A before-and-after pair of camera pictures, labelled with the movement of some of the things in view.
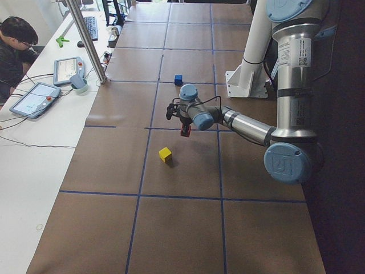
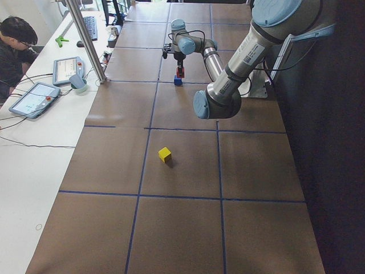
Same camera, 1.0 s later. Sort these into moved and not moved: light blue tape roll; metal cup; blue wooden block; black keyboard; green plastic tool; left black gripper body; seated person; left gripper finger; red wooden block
Moved: red wooden block; left gripper finger; left black gripper body
Not moved: black keyboard; blue wooden block; seated person; light blue tape roll; metal cup; green plastic tool
